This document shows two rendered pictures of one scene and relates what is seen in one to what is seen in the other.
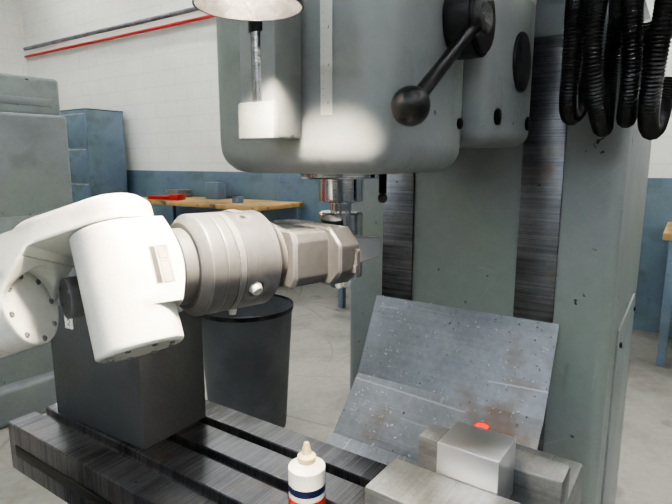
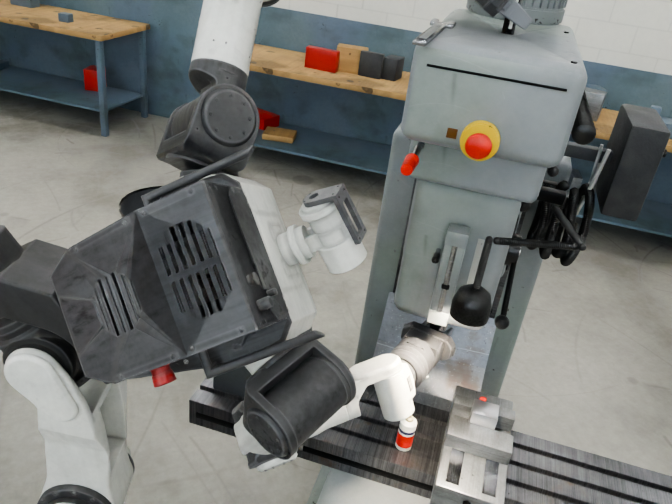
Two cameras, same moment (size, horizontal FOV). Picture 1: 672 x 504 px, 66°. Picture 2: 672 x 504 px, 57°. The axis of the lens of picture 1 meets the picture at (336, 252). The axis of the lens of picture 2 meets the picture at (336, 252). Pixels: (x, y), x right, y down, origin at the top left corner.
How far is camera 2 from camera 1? 1.07 m
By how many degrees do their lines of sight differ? 28
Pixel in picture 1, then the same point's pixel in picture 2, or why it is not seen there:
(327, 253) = (443, 350)
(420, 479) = (465, 426)
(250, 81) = (437, 303)
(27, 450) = (209, 415)
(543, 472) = (507, 416)
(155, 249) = (407, 378)
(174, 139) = not seen: outside the picture
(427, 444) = (457, 405)
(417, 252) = not seen: hidden behind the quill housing
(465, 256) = not seen: hidden behind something
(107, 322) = (399, 410)
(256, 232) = (429, 356)
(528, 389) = (479, 352)
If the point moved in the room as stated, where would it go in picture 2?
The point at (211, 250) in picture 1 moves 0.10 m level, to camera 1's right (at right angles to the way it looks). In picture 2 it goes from (422, 372) to (465, 367)
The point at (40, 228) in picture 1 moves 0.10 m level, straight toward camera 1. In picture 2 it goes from (372, 379) to (413, 408)
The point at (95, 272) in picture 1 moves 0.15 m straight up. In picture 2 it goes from (394, 393) to (407, 331)
